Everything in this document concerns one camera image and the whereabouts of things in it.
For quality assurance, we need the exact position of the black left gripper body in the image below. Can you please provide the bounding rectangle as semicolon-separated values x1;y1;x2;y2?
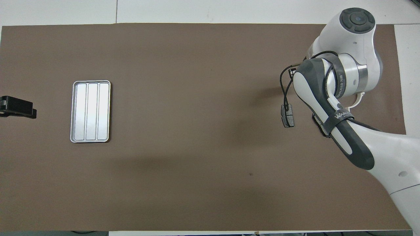
0;96;37;119

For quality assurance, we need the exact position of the white curved plastic bracket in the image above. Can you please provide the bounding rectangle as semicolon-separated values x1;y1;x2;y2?
341;93;365;108

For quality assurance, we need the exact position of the rectangular dark brake pad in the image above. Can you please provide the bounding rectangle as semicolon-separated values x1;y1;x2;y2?
281;104;295;128

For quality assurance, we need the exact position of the rounded dark brake pad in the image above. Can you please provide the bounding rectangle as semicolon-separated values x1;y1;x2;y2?
312;113;329;138

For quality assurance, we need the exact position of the silver metal tray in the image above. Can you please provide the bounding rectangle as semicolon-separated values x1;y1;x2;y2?
70;80;111;143

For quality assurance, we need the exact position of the brown table mat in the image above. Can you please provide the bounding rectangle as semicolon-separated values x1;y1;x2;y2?
0;23;409;231

